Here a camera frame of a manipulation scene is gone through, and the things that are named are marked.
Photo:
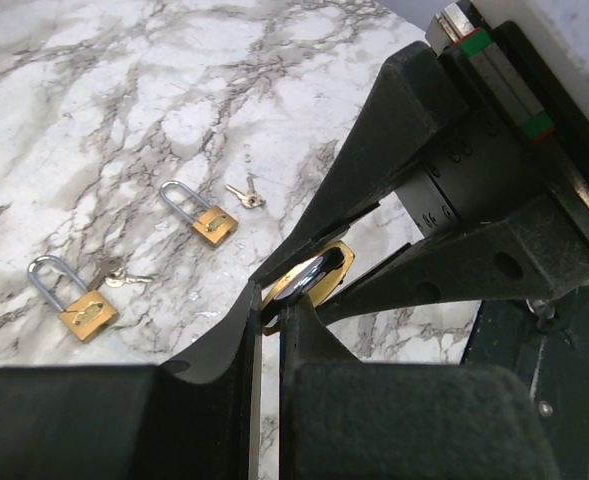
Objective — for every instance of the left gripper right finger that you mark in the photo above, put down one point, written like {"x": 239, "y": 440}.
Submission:
{"x": 341, "y": 418}

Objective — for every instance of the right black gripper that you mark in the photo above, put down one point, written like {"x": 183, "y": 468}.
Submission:
{"x": 498, "y": 182}

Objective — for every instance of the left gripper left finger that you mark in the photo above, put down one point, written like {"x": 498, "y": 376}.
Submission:
{"x": 194, "y": 416}

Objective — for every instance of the small brass padlock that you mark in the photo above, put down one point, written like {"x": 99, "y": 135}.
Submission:
{"x": 211, "y": 223}
{"x": 88, "y": 315}

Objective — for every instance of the large brass padlock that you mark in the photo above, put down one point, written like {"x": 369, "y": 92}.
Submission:
{"x": 316, "y": 278}

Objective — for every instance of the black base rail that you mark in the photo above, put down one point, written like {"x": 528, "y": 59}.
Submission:
{"x": 552, "y": 360}

